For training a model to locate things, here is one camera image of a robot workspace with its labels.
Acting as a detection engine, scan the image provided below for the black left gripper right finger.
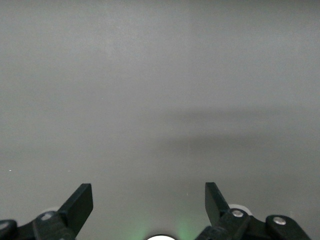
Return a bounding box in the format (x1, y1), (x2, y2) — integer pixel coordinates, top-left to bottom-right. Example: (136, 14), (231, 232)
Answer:
(194, 182), (313, 240)

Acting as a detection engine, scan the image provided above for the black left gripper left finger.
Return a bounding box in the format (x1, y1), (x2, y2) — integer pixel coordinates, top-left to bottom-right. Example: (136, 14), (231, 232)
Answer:
(0, 183), (94, 240)

